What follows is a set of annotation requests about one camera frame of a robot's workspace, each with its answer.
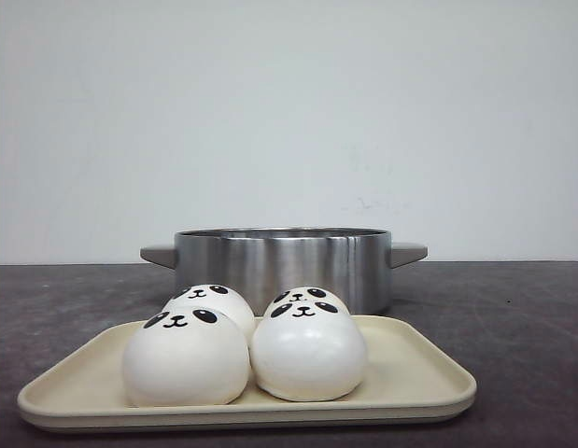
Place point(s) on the cream rectangular tray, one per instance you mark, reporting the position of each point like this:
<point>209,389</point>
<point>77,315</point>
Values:
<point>409,380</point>

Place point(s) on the stainless steel steamer pot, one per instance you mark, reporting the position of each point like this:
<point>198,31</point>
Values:
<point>353,263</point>

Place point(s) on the panda bun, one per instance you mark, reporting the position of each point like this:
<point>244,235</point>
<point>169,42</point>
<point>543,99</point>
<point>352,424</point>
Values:
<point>217,297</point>
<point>305,294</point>
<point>194,356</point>
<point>308,351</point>

